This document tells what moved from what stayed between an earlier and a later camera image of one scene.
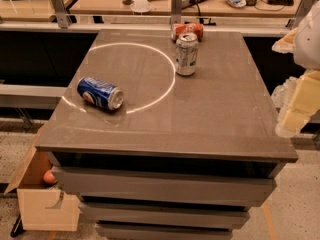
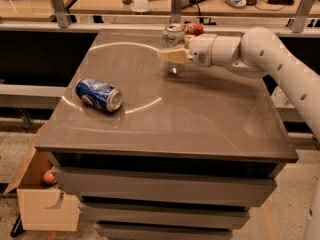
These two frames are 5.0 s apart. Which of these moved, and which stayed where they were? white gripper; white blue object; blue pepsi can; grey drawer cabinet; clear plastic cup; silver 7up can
Moved: silver 7up can; white gripper
Stayed: blue pepsi can; grey drawer cabinet; clear plastic cup; white blue object
